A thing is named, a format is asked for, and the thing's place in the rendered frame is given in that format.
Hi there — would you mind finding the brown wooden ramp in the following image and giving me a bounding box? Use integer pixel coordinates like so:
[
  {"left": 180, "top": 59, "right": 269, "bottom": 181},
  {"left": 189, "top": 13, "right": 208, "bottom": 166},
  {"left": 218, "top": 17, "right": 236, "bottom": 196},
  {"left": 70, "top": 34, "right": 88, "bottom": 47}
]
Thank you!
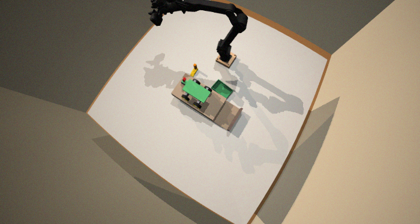
[{"left": 171, "top": 74, "right": 243, "bottom": 131}]

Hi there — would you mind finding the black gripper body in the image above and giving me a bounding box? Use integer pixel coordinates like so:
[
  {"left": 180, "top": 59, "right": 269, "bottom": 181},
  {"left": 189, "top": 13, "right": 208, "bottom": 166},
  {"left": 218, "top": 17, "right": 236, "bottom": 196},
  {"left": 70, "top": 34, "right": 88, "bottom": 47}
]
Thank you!
[{"left": 150, "top": 1, "right": 173, "bottom": 26}]

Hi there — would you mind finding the yellow wheel chock with orange handle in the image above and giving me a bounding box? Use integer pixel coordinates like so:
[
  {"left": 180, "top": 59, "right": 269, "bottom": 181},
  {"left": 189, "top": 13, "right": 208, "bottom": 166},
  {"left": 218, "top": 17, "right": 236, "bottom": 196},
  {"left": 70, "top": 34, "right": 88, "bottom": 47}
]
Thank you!
[{"left": 190, "top": 64, "right": 198, "bottom": 77}]

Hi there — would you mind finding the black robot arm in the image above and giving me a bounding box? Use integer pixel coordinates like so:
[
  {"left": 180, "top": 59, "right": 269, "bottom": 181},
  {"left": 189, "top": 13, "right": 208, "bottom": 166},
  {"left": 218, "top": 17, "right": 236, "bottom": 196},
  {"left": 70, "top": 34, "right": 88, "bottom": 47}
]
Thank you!
[{"left": 151, "top": 0, "right": 248, "bottom": 63}]

